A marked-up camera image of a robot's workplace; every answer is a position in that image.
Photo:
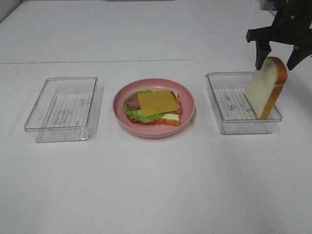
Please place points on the green lettuce leaf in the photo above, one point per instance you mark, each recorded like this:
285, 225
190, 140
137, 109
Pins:
137, 115

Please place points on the bread slice right tray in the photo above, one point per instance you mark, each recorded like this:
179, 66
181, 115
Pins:
266, 86

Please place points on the clear plastic tray right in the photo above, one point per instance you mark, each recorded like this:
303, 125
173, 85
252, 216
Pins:
232, 111

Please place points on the bread slice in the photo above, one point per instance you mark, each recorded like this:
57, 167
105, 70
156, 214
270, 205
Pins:
167, 119

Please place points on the yellow cheese slice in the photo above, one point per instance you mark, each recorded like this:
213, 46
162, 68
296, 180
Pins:
158, 102

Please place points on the clear plastic tray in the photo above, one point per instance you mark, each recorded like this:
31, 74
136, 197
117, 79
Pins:
65, 110
232, 111

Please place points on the pink round plate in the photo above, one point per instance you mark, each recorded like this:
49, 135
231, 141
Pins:
159, 130

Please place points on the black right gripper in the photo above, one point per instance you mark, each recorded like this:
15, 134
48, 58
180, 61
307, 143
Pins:
291, 25

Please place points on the clear plastic tray left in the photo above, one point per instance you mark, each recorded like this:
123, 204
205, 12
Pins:
65, 110

